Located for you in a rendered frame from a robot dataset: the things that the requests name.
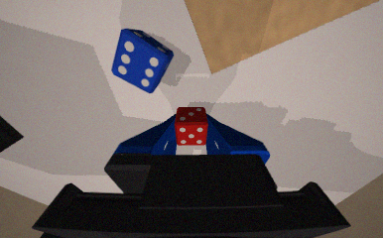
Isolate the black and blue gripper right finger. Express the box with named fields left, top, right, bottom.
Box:
left=206, top=114, right=270, bottom=164

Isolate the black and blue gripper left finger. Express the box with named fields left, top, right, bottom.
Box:
left=113, top=114, right=177, bottom=155

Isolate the tan flat mat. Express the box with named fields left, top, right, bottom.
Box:
left=185, top=0, right=379, bottom=73

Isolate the red die with white pips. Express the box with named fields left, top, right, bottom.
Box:
left=175, top=107, right=208, bottom=146

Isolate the blue die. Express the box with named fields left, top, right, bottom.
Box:
left=111, top=29, right=174, bottom=93

